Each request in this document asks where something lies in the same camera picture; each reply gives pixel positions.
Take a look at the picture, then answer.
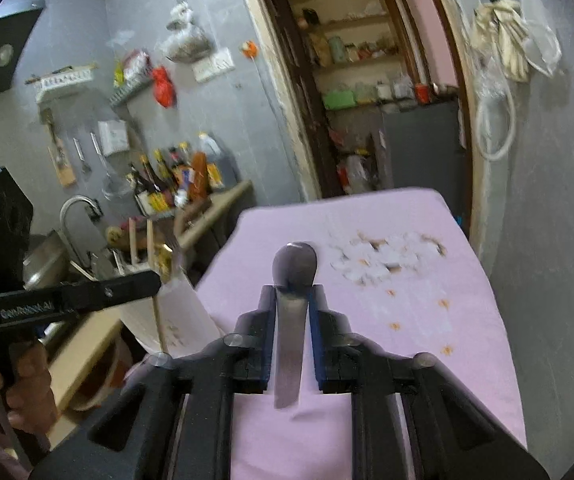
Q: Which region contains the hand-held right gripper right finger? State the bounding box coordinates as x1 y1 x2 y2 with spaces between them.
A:
309 285 552 480

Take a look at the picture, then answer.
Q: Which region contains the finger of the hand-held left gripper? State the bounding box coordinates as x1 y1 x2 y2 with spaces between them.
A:
73 269 164 312

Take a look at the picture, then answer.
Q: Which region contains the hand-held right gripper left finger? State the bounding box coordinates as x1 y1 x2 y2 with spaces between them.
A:
29 285 278 480

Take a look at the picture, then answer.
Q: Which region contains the white utensil holder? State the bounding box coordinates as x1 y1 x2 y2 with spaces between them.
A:
117 267 224 361

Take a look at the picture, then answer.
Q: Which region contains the person's left hand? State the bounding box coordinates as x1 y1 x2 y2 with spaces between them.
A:
0 341 58 433

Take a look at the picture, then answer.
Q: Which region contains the thin wooden stick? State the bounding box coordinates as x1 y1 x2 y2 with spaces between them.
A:
68 259 100 282

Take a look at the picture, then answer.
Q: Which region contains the gold utensil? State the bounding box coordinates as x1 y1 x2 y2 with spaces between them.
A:
158 245 175 283

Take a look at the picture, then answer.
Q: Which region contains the metal wok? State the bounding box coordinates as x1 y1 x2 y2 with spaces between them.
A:
22 230 75 291

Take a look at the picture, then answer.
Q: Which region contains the kitchen counter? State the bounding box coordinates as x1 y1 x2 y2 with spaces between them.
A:
47 180 254 431

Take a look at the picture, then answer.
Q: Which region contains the chrome faucet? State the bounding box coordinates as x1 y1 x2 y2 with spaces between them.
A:
59 195 102 266

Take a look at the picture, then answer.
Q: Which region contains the hanging wooden board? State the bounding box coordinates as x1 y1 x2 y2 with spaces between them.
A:
42 110 78 188

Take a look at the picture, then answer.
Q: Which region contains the pink tablecloth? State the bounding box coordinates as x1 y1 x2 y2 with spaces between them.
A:
122 187 528 480

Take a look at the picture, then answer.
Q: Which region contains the brown cutting board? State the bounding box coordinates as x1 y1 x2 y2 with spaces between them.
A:
174 200 212 233

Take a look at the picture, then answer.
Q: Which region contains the hanging metal peeler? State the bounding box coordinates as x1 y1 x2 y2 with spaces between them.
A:
73 137 92 176

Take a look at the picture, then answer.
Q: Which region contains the row of sauce bottles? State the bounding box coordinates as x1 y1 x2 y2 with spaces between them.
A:
127 142 228 216

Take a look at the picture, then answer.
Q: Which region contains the hanging mesh strainer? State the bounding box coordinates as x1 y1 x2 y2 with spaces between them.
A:
89 132 132 200

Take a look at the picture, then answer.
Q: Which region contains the large dark oil jug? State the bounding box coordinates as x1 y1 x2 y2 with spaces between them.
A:
198 132 240 188

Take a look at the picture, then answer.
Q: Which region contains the red plastic bag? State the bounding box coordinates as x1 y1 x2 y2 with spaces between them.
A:
152 65 178 108

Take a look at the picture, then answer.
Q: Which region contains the pink white packet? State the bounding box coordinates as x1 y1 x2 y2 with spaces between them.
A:
124 50 154 83

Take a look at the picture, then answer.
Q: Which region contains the grey refrigerator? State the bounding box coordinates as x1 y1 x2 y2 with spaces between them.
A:
379 100 470 233

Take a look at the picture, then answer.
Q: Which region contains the clear plastic bag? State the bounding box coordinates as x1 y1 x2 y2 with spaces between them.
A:
159 0 215 65

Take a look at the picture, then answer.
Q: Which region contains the green container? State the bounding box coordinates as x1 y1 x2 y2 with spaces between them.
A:
323 87 358 111

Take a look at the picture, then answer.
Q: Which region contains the pantry shelf unit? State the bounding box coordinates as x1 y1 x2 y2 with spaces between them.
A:
262 0 422 111

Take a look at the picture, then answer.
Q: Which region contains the hanging clear bag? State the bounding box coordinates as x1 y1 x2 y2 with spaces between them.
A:
517 0 562 78

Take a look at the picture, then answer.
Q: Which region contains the white box on wall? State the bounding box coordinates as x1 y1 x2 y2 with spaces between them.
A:
98 120 130 157

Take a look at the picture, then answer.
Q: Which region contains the white wall rack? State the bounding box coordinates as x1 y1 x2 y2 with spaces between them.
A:
24 63 98 98

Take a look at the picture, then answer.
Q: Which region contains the metal wall shelf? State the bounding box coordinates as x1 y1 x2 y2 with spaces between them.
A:
109 80 154 107

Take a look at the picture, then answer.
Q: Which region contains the white wall socket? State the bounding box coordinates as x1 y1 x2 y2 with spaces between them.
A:
192 47 236 82

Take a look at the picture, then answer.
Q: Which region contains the wooden door frame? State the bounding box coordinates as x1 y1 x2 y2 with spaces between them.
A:
232 0 492 261

